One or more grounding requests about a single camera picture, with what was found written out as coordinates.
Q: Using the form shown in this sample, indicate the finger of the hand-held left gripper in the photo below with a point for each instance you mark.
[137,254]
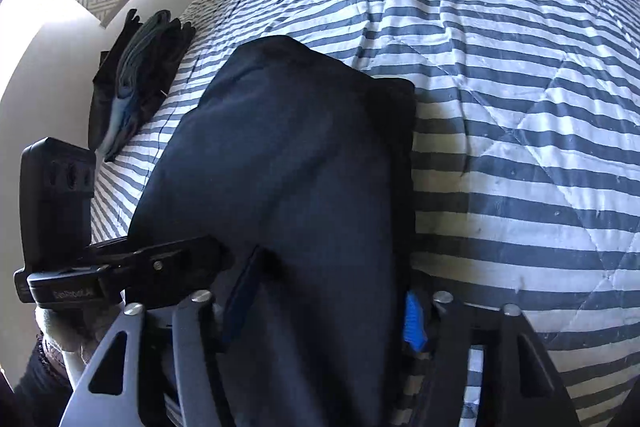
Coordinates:
[170,259]

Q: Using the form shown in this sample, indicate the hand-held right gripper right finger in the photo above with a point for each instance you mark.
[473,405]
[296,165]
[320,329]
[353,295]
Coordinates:
[414,322]

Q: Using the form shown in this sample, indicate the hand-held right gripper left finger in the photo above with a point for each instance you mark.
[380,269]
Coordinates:
[240,292]

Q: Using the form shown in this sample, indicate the navy blue pants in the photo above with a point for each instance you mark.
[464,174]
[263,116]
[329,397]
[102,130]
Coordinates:
[300,157]

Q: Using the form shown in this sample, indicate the person's left hand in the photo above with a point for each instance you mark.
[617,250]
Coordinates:
[55,322]

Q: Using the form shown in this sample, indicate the stack of folded clothes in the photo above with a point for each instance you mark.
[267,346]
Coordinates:
[145,57]

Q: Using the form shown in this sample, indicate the blue white striped blanket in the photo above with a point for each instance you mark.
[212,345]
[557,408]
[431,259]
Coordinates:
[500,82]

